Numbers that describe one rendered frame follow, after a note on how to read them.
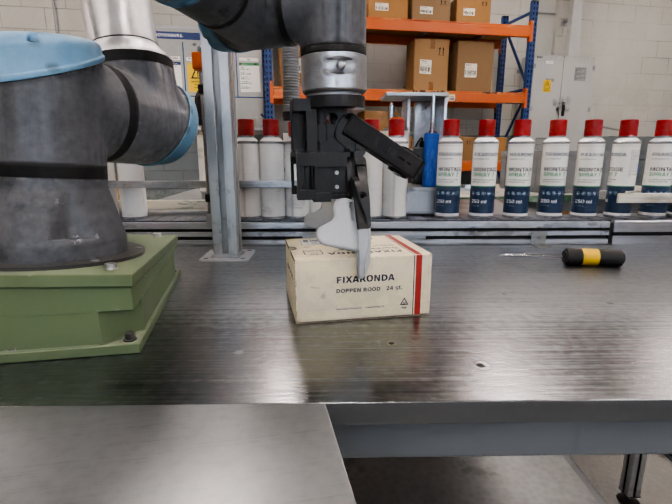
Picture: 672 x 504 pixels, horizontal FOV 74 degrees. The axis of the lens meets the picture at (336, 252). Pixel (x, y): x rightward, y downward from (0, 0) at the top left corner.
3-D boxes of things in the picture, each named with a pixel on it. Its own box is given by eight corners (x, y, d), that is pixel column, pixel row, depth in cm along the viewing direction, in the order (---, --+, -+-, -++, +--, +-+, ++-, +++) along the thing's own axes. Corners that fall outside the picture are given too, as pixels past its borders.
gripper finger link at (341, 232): (319, 282, 50) (311, 206, 53) (371, 278, 51) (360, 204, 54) (322, 273, 47) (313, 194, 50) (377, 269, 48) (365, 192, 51)
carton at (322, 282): (396, 285, 65) (398, 234, 64) (429, 314, 54) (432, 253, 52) (286, 291, 62) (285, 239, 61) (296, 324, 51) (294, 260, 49)
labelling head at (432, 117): (432, 207, 113) (437, 100, 107) (445, 214, 100) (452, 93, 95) (376, 207, 113) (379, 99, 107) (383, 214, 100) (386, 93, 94)
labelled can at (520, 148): (521, 215, 101) (530, 120, 96) (531, 218, 96) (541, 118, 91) (498, 215, 101) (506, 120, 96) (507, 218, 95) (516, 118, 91)
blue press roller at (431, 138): (433, 204, 103) (437, 130, 100) (437, 206, 100) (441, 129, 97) (419, 204, 103) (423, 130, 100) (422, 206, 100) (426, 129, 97)
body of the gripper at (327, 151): (291, 199, 58) (287, 100, 55) (356, 197, 59) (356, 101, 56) (298, 206, 50) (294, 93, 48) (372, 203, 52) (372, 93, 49)
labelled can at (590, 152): (587, 215, 101) (599, 120, 96) (601, 218, 96) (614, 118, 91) (564, 215, 101) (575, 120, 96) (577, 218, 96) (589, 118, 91)
